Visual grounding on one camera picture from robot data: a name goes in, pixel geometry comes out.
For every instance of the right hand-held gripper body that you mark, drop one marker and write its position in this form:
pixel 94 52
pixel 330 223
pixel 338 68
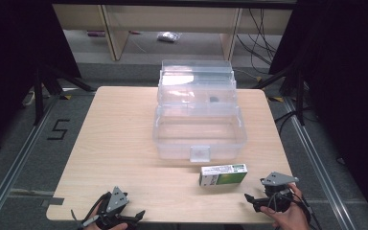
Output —
pixel 279 179

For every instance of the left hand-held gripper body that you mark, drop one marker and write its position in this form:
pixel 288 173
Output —
pixel 116 199

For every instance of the green and white carton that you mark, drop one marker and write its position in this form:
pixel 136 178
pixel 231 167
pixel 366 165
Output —
pixel 226 177

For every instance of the clear plastic storage box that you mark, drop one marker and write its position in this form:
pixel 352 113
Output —
pixel 201 150

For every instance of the person's left hand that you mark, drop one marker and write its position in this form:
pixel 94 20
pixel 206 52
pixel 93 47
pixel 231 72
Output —
pixel 93 213

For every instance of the person's right hand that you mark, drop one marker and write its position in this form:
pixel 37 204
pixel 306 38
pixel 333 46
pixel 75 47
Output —
pixel 295 217

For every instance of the black metal stand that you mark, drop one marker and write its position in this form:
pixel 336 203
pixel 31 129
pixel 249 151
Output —
pixel 39 96
pixel 299 96

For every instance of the crumpled clear plastic bag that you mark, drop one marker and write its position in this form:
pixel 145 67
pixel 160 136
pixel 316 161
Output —
pixel 168 36

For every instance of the aluminium floor rail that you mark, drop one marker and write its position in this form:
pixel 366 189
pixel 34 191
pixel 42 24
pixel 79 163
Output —
pixel 16 166
pixel 319 172

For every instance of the light wooden desk frame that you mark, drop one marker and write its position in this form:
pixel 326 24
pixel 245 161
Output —
pixel 118 41

